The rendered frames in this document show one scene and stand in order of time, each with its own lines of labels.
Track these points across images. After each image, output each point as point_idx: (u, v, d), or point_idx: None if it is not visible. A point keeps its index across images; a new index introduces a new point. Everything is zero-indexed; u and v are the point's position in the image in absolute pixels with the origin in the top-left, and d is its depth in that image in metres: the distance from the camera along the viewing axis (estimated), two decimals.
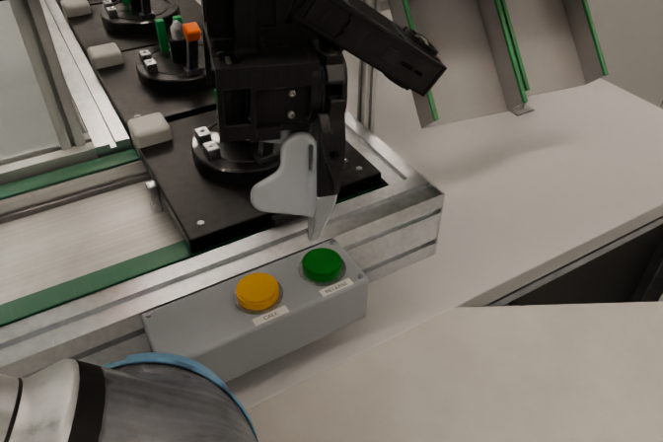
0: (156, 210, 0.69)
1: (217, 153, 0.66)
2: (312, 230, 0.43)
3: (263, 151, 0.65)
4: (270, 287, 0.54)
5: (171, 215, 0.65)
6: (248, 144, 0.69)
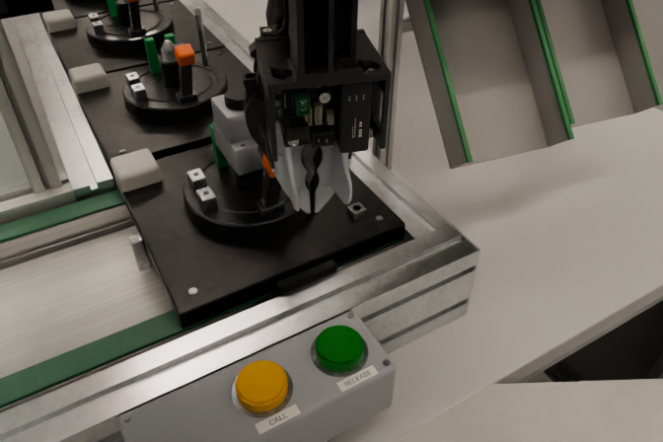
0: (142, 267, 0.59)
1: (213, 202, 0.56)
2: (312, 204, 0.45)
3: (267, 201, 0.55)
4: (277, 381, 0.44)
5: (159, 277, 0.55)
6: (250, 189, 0.59)
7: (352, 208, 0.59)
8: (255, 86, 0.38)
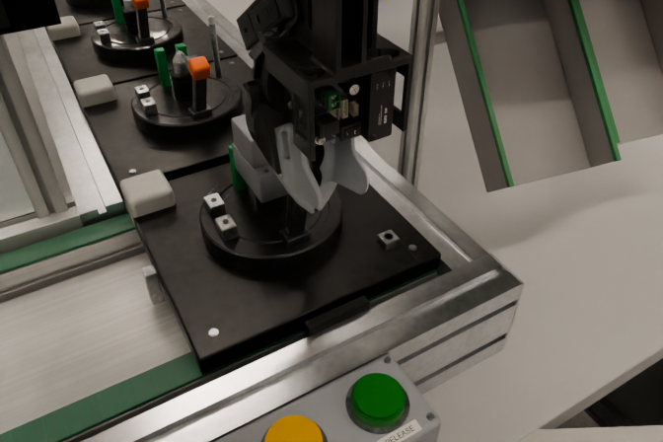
0: (155, 301, 0.54)
1: (234, 232, 0.52)
2: None
3: (293, 230, 0.50)
4: (312, 441, 0.39)
5: (175, 315, 0.50)
6: (271, 216, 0.55)
7: (384, 237, 0.54)
8: (259, 93, 0.38)
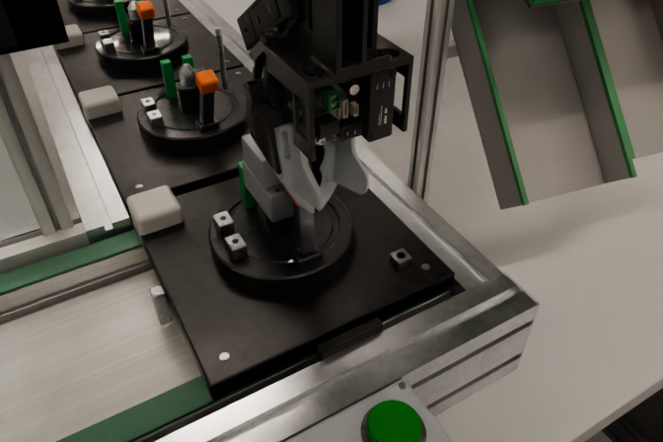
0: (164, 322, 0.53)
1: (244, 252, 0.51)
2: None
3: (303, 247, 0.50)
4: None
5: (184, 336, 0.49)
6: (282, 235, 0.54)
7: (397, 256, 0.53)
8: (259, 92, 0.38)
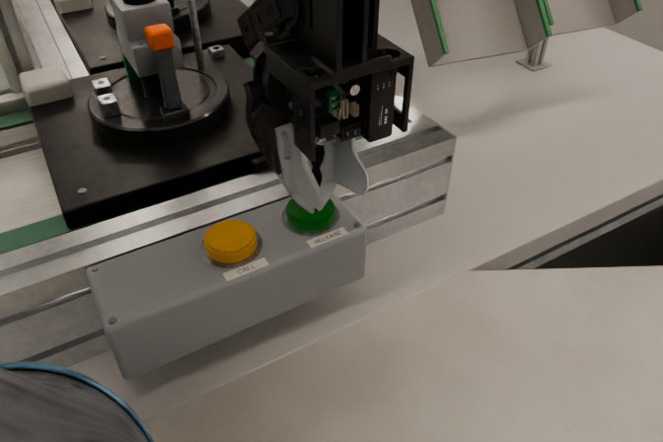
0: None
1: (114, 108, 0.54)
2: None
3: (168, 99, 0.52)
4: (247, 236, 0.44)
5: None
6: (158, 99, 0.57)
7: None
8: (259, 93, 0.38)
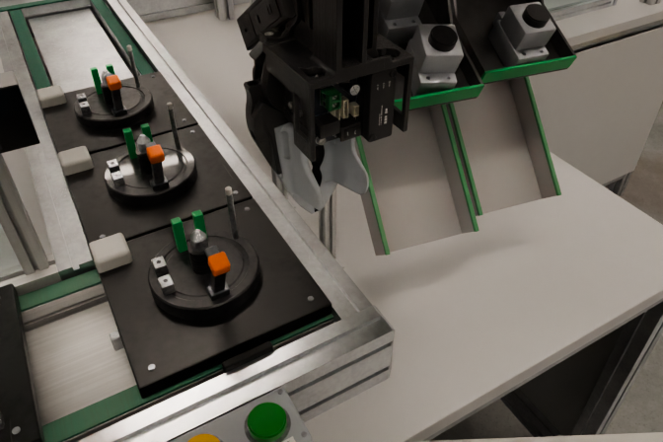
0: None
1: None
2: None
3: None
4: None
5: None
6: None
7: None
8: (259, 93, 0.38)
